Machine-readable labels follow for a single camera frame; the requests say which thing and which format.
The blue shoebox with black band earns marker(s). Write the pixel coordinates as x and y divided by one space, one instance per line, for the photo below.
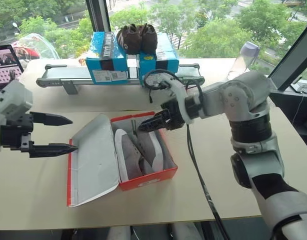
107 63

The transparent umbrella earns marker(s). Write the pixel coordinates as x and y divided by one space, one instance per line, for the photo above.
38 47

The dark brown shoe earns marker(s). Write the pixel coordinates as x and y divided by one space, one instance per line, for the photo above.
129 38
149 37

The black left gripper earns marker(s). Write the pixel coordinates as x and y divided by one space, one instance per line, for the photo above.
16 130

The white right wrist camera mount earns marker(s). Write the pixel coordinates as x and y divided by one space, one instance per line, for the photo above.
178 88

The orange shoebox with hinged lid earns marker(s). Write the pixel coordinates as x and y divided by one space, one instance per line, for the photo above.
93 160

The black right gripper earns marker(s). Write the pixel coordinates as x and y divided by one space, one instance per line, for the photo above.
174 115

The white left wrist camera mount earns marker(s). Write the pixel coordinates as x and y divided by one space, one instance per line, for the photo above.
13 100

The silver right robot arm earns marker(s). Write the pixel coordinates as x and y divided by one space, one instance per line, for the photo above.
246 100

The clear bottle with purple cap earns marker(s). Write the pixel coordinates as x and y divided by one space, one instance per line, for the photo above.
244 60

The grey conveyor belt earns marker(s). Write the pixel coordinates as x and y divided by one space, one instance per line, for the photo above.
68 75

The blue shoebox with yellow logo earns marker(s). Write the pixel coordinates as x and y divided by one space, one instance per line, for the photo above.
163 60

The grey white-soled sneaker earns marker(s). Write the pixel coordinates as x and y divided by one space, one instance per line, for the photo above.
128 155
151 147

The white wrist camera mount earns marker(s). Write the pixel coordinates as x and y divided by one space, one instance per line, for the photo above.
13 100
178 88

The black slanted window frame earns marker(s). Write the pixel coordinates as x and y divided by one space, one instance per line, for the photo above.
291 60

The black window frame post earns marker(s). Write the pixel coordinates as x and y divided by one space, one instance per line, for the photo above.
97 15

